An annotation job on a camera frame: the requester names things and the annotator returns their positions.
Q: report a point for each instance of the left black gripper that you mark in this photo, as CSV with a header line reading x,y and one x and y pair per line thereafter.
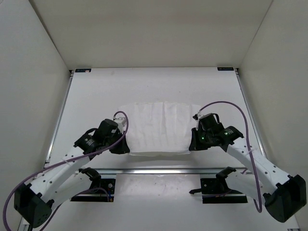
x,y
123,147

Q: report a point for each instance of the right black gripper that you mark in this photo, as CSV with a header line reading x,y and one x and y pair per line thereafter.
x,y
195,146

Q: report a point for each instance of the white pleated skirt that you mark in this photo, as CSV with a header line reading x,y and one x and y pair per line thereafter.
x,y
160,128

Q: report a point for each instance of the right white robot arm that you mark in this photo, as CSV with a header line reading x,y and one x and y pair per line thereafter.
x,y
281,194

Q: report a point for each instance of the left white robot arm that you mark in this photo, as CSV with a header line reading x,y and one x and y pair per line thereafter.
x,y
36,200

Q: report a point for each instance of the right corner label sticker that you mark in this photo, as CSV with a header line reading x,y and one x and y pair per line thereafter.
x,y
225,68

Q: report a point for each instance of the corner label sticker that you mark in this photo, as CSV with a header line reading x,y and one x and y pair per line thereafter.
x,y
82,70
225,68

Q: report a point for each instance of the left corner label sticker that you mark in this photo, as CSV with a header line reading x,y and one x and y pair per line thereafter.
x,y
82,70

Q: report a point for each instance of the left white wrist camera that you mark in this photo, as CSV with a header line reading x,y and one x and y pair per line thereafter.
x,y
122,124

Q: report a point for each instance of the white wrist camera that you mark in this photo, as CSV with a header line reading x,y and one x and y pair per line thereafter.
x,y
197,118
122,124

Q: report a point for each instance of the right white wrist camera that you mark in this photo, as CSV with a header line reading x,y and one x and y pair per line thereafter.
x,y
197,118

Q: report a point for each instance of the aluminium front rail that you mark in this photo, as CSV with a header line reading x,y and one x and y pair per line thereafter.
x,y
157,171

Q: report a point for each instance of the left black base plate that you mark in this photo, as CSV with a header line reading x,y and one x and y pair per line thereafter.
x,y
103,191

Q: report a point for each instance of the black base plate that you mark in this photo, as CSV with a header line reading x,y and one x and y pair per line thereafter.
x,y
103,191
213,192

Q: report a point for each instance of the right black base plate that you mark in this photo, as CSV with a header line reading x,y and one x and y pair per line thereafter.
x,y
213,192

